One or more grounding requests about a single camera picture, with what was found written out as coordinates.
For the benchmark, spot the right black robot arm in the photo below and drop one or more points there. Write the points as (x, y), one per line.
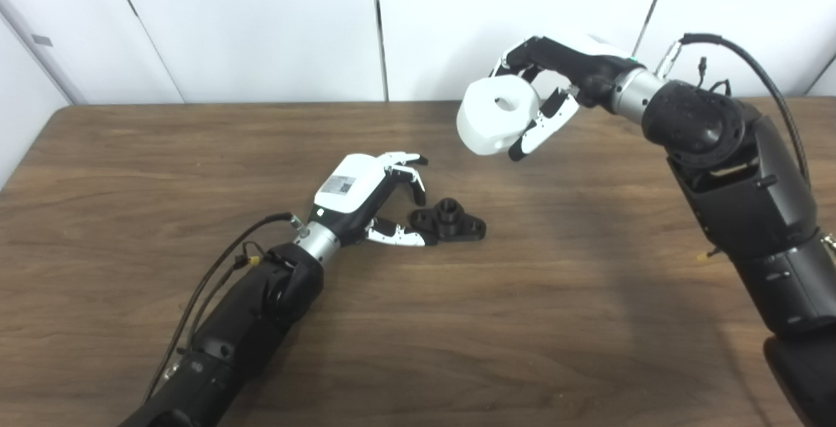
(744, 198)

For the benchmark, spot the black plastic holder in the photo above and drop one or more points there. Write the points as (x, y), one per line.
(457, 224)

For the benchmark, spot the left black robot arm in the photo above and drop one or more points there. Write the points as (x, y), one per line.
(248, 322)

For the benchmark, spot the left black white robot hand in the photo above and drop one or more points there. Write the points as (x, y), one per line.
(346, 185)

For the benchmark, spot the round white plastic piece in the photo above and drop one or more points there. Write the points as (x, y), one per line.
(483, 123)

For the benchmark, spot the small grey wall label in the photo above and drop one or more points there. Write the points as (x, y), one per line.
(42, 40)

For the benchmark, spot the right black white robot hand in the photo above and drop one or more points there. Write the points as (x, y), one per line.
(588, 64)

